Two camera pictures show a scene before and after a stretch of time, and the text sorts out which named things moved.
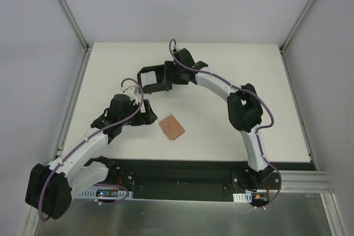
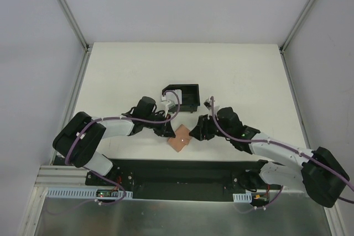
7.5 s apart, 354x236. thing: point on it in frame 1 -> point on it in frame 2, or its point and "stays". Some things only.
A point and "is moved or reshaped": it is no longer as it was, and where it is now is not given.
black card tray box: (160, 72) -> (190, 99)
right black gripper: (168, 76) -> (206, 126)
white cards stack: (148, 78) -> (172, 96)
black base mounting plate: (199, 179) stays
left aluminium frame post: (85, 44) stays
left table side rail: (68, 118) stays
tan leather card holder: (171, 127) is moved or reshaped
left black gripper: (142, 113) -> (162, 124)
